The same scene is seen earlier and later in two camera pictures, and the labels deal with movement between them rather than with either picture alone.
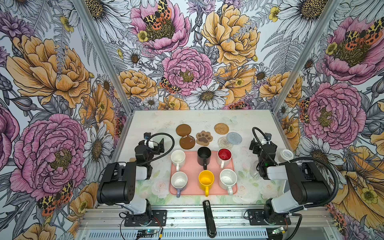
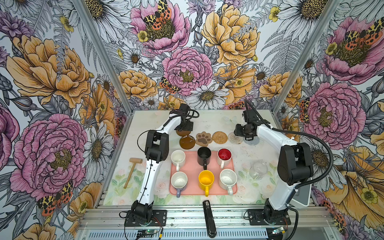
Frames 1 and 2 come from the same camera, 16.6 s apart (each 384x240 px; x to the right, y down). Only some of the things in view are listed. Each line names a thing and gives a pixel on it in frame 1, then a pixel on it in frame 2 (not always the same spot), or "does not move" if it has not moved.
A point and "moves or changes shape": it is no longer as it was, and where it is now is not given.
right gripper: (257, 146) -> (237, 131)
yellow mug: (206, 180) does not move
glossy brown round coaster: (187, 142) does not move
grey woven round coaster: (234, 138) moves or changes shape
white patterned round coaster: (224, 142) -> (235, 139)
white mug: (227, 178) does not move
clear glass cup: (253, 171) does not move
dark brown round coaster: (183, 130) does not move
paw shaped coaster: (203, 138) does not move
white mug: (177, 158) does not move
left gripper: (157, 148) -> (188, 127)
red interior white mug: (224, 156) does not move
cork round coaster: (221, 128) -> (219, 137)
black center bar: (209, 219) does not move
